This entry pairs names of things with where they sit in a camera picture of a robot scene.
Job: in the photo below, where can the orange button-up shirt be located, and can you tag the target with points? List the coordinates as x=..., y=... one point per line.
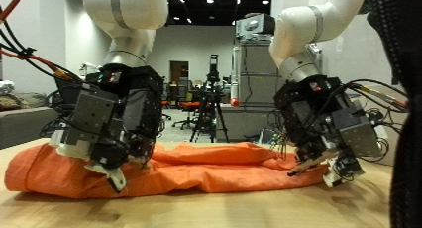
x=210, y=175

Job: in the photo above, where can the plastic bottles bundle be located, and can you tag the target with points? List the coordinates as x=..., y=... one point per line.
x=266, y=135

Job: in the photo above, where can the orange seat office chair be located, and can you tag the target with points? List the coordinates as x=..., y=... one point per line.
x=189, y=105
x=166, y=103

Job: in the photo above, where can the grey couch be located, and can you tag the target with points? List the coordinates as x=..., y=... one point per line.
x=26, y=125

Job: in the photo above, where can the grey metal cabinet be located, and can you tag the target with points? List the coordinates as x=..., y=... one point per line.
x=258, y=79

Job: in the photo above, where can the brown grey cushion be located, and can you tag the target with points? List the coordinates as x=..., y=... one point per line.
x=21, y=100

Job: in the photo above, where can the red ball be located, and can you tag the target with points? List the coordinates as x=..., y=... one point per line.
x=234, y=102

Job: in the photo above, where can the brown door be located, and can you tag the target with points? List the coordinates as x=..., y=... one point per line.
x=175, y=71

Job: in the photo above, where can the white vertical pole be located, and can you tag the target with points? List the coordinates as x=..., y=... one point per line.
x=234, y=76

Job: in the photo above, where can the crumpled silver foil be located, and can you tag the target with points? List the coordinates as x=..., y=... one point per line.
x=5, y=87

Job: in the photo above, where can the black device on tripod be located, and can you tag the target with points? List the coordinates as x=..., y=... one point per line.
x=213, y=66

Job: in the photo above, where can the grey boxy monitor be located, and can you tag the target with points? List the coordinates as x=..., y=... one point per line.
x=254, y=24

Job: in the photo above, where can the black camera tripod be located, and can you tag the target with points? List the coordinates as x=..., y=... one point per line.
x=210, y=105

